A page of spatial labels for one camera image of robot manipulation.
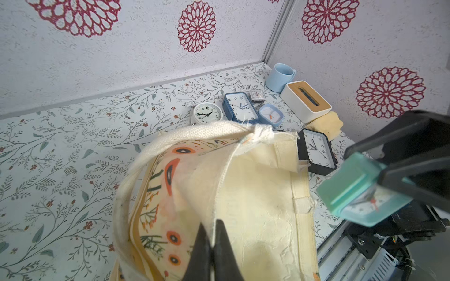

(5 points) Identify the light blue mug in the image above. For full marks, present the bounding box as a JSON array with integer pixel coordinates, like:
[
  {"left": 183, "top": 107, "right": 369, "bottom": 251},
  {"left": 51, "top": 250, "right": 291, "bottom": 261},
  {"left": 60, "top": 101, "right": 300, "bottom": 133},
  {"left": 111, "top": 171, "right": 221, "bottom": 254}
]
[{"left": 266, "top": 63, "right": 296, "bottom": 93}]

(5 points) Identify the white round alarm clock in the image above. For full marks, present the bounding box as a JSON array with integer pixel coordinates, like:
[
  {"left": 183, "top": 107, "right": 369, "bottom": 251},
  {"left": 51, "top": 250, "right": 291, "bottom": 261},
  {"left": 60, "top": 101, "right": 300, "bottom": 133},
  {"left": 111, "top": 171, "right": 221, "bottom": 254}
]
[{"left": 191, "top": 103, "right": 223, "bottom": 125}]

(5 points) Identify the light blue square alarm clock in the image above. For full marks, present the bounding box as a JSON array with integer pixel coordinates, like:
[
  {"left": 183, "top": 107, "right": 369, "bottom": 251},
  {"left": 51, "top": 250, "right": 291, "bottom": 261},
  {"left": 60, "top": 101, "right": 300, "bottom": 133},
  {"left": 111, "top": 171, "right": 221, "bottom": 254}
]
[{"left": 258, "top": 104, "right": 284, "bottom": 128}]

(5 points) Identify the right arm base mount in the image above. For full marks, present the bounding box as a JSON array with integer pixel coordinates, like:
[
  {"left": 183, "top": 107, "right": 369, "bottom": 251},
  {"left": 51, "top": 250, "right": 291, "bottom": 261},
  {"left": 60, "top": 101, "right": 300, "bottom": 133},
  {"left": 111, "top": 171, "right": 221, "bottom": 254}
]
[{"left": 344, "top": 200, "right": 450, "bottom": 259}]

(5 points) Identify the dark blue square alarm clock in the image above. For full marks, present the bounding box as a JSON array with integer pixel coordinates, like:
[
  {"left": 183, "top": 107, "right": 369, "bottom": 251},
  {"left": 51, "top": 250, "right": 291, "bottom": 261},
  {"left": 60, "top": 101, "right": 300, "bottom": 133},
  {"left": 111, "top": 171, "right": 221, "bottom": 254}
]
[{"left": 223, "top": 92, "right": 260, "bottom": 124}]

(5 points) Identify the black square alarm clock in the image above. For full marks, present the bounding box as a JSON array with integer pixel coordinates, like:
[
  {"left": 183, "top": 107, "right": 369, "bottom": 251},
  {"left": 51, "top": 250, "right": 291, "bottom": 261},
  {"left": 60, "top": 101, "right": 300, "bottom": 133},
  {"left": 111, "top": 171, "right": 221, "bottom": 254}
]
[{"left": 297, "top": 129, "right": 338, "bottom": 176}]

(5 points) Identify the white wooden tissue box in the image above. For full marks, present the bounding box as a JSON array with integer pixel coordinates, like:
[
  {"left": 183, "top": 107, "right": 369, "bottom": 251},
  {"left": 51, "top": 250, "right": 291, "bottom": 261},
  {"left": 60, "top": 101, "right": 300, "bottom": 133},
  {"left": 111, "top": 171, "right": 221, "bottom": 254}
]
[{"left": 280, "top": 80, "right": 332, "bottom": 124}]

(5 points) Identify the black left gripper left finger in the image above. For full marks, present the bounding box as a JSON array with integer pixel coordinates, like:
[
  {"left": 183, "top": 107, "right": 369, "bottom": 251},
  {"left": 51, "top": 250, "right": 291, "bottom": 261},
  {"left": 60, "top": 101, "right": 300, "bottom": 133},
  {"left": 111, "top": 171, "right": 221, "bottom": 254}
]
[{"left": 182, "top": 224, "right": 212, "bottom": 281}]

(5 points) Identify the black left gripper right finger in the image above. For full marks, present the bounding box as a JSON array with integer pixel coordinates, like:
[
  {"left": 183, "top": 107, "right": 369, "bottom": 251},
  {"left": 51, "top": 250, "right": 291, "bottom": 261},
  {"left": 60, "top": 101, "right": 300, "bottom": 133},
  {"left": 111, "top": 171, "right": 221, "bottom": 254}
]
[{"left": 213, "top": 220, "right": 244, "bottom": 281}]

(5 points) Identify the yellow folded cloth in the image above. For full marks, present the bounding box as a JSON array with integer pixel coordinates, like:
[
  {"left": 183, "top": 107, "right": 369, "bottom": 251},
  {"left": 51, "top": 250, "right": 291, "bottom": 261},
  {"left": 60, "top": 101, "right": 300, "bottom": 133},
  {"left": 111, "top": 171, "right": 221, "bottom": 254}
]
[{"left": 305, "top": 111, "right": 343, "bottom": 141}]

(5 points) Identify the mint green alarm clock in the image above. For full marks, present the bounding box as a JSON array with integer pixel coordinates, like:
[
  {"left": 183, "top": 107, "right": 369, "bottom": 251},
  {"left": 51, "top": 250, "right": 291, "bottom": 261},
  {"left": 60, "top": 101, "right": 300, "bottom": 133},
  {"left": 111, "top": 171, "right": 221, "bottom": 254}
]
[{"left": 316, "top": 152, "right": 413, "bottom": 227}]

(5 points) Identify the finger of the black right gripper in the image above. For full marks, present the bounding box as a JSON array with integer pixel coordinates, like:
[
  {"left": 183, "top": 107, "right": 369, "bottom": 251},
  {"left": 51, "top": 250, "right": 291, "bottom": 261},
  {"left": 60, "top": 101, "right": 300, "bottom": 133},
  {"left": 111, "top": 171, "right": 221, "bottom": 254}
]
[
  {"left": 343, "top": 110, "right": 450, "bottom": 160},
  {"left": 377, "top": 147, "right": 450, "bottom": 213}
]

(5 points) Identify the small grey alarm clock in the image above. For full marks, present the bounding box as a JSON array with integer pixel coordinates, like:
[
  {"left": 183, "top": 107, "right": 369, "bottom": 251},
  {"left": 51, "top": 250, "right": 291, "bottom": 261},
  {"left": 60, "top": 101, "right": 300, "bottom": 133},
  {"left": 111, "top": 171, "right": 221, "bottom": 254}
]
[{"left": 248, "top": 90, "right": 266, "bottom": 103}]

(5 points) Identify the cream printed canvas bag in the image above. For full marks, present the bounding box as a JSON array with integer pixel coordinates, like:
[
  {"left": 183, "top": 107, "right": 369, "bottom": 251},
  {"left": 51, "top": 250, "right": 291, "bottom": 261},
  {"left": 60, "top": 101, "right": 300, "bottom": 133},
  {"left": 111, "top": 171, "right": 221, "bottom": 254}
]
[{"left": 111, "top": 121, "right": 319, "bottom": 281}]

